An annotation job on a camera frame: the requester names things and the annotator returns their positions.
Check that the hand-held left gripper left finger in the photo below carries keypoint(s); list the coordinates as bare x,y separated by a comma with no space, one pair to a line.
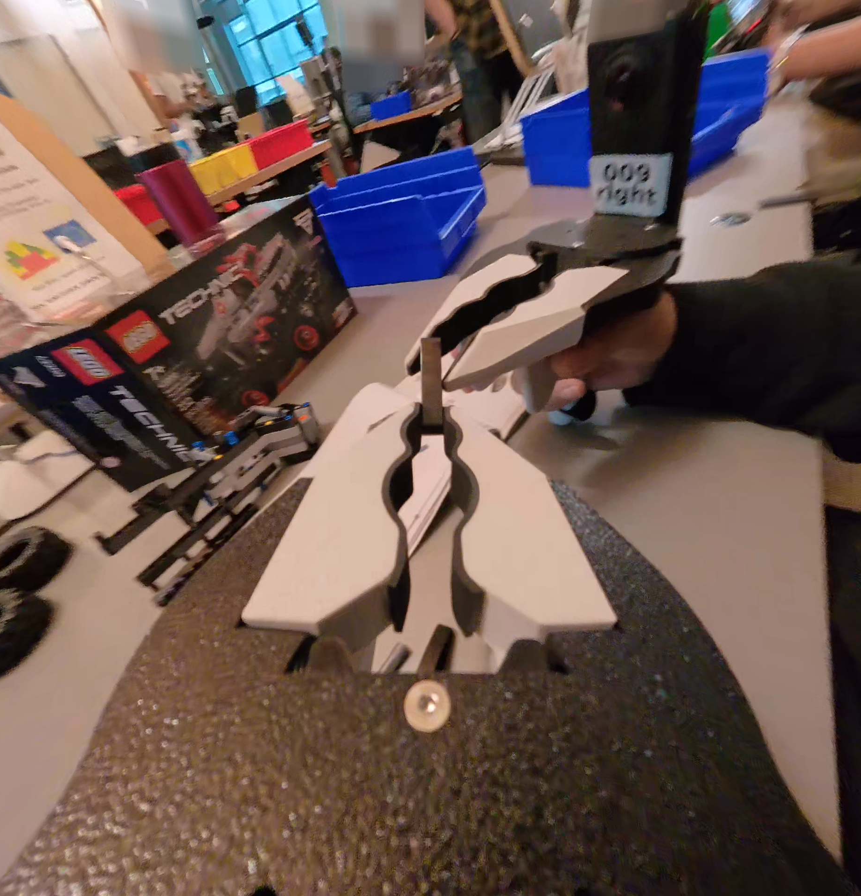
332,553

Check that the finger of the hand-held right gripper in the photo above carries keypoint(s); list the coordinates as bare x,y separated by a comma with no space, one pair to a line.
535,336
472,287

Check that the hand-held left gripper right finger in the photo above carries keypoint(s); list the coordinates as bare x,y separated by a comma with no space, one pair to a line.
535,553

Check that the black curved toy piece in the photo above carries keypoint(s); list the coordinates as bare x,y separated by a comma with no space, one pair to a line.
431,378

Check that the person's right forearm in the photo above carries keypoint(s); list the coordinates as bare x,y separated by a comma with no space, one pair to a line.
752,350

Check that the grey desk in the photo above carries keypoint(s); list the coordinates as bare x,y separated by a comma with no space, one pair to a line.
682,525

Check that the person's right hand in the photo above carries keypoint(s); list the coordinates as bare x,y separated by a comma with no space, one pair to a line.
626,357

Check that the blue plastic bin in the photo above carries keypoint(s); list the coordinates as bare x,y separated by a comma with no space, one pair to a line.
556,147
390,106
402,224

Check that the toy building instruction booklet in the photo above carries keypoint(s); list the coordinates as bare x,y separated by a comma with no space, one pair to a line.
486,420

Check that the grey toy chassis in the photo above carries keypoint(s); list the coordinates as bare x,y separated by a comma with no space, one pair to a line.
262,455

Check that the long wooden table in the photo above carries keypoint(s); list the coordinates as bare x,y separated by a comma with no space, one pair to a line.
290,166

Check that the red plastic bin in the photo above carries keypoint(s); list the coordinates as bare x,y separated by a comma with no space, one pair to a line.
280,143
133,204

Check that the black toy set box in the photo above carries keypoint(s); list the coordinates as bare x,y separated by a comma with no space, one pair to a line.
227,336

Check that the yellow plastic bin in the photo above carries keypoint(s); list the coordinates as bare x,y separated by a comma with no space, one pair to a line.
208,171
238,161

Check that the maroon tumbler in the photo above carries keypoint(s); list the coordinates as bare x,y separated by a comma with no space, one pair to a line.
178,203

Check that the clear bag of toy parts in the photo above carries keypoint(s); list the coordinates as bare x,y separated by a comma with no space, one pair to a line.
25,308

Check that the printed instruction sheet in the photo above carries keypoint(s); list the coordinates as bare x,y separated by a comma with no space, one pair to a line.
46,210

